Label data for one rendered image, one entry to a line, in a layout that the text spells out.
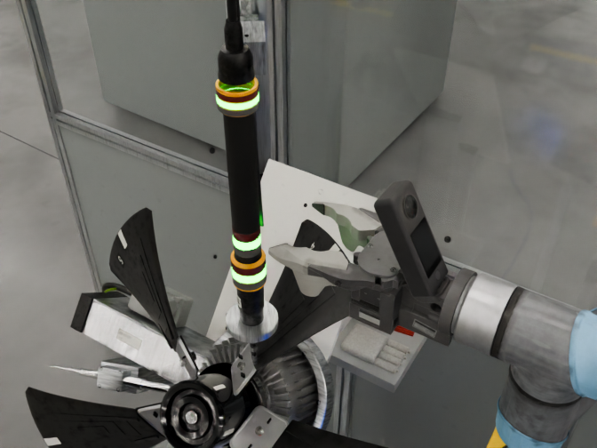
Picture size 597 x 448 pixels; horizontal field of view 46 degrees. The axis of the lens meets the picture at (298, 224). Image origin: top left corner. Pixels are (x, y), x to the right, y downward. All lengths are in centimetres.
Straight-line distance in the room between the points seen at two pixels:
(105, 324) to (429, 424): 111
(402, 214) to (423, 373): 137
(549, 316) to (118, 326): 93
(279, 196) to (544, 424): 77
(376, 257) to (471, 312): 11
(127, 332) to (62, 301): 172
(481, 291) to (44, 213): 304
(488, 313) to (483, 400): 131
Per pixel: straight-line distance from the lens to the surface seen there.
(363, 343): 168
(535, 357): 70
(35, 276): 327
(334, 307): 104
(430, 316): 76
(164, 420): 118
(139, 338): 140
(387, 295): 73
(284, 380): 126
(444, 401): 208
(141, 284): 126
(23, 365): 295
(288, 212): 137
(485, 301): 70
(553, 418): 77
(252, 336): 93
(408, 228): 69
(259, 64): 137
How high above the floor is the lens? 218
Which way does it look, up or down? 41 degrees down
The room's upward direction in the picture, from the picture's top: straight up
